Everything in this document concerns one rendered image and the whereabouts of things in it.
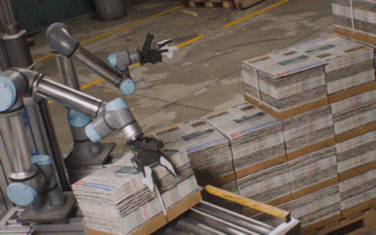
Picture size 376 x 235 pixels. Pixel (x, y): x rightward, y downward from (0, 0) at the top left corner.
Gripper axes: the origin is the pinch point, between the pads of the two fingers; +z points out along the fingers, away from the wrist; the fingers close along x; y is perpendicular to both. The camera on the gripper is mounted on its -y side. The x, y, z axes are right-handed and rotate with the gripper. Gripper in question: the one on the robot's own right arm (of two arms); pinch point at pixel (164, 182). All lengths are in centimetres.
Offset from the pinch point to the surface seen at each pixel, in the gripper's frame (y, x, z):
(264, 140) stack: 38, -85, 9
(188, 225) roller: 12.9, -7.1, 19.3
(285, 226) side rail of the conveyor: -15.2, -24.9, 36.5
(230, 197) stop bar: 9.2, -28.5, 19.1
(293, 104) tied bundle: 25, -102, 1
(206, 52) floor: 357, -356, -98
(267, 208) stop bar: -6.6, -29.1, 28.9
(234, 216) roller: 2.9, -20.7, 25.4
